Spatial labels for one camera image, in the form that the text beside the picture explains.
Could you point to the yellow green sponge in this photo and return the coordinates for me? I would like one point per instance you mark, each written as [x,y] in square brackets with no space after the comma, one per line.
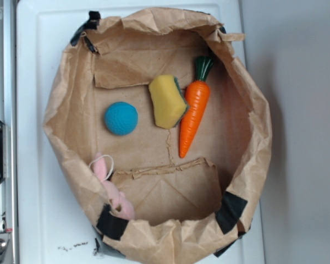
[169,104]

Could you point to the brown paper bag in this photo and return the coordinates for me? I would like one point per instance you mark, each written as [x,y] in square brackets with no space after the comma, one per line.
[185,208]

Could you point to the blue textured ball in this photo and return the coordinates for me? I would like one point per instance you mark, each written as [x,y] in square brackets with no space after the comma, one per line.
[121,118]

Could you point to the orange toy carrot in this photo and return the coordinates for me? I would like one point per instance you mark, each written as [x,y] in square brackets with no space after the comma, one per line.
[197,96]

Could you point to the pink plush toy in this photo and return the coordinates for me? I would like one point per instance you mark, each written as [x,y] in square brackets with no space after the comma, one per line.
[102,167]

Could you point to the aluminium frame rail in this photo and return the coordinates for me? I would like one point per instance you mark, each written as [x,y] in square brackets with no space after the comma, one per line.
[9,245]

